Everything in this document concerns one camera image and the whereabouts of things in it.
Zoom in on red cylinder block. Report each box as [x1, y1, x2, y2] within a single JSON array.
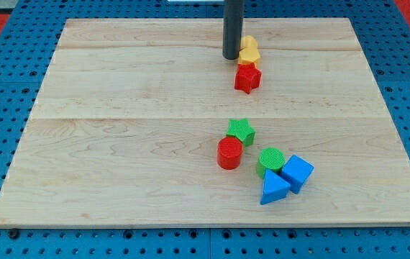
[[217, 137, 243, 170]]

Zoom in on green cylinder block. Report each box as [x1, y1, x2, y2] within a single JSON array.
[[256, 147, 286, 178]]

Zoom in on yellow hexagon block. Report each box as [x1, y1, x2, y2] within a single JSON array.
[[237, 47, 261, 68]]

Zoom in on blue triangle block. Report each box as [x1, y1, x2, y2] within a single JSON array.
[[260, 169, 291, 205]]

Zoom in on green star block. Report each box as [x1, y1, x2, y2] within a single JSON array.
[[226, 118, 256, 147]]

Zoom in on blue cube block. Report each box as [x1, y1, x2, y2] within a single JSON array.
[[280, 155, 314, 194]]

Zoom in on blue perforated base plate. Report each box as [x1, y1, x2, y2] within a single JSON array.
[[0, 0, 410, 258]]

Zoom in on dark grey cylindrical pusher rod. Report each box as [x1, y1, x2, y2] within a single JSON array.
[[222, 0, 245, 60]]

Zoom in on light wooden board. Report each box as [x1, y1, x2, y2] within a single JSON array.
[[0, 18, 410, 229]]

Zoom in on red star block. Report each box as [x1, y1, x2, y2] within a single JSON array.
[[234, 63, 262, 94]]

